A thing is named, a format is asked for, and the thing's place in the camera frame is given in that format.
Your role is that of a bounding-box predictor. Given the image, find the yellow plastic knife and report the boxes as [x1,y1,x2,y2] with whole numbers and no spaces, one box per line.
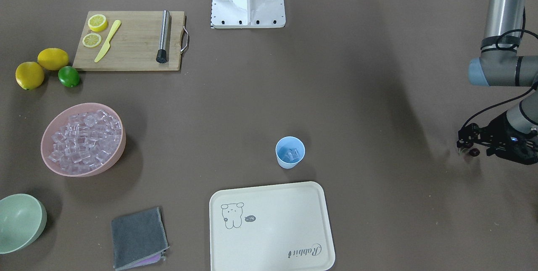
[94,20,122,63]

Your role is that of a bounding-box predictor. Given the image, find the grey folded cloth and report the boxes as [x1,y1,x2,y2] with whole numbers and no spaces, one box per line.
[111,206,169,271]

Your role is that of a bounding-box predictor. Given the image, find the clear ice cubes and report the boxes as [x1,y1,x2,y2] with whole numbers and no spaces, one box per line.
[47,109,123,174]

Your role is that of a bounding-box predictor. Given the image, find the yellow lemon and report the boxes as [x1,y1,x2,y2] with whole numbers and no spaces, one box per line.
[15,62,45,90]
[38,48,69,71]

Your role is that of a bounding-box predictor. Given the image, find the green lime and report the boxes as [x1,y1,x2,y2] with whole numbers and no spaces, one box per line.
[58,66,81,87]

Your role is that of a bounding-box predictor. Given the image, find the wooden cutting board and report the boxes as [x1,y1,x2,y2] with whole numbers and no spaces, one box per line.
[72,11,188,71]

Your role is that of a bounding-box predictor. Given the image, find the cream rabbit tray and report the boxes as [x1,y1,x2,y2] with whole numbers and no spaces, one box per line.
[209,181,335,271]

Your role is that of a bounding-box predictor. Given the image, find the steel muddler black tip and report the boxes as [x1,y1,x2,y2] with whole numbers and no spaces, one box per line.
[156,9,171,64]

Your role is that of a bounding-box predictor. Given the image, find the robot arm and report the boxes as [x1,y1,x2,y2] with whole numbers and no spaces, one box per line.
[456,0,538,165]

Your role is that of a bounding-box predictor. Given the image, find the light blue plastic cup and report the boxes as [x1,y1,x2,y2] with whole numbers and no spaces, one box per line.
[275,136,306,169]

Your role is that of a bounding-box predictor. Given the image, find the dark red cherry pair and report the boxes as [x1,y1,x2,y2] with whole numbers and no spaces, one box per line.
[459,148,480,157]

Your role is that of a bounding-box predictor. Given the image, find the lemon slice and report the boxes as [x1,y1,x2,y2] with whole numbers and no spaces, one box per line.
[87,14,108,32]
[81,32,102,48]

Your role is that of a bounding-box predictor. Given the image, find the mint green bowl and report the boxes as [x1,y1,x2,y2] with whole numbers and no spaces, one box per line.
[0,194,47,254]

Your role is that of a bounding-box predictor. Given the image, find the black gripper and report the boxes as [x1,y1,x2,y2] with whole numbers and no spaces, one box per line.
[456,111,538,165]

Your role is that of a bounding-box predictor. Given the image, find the pink bowl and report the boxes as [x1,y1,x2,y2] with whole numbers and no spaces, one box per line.
[41,103,127,177]

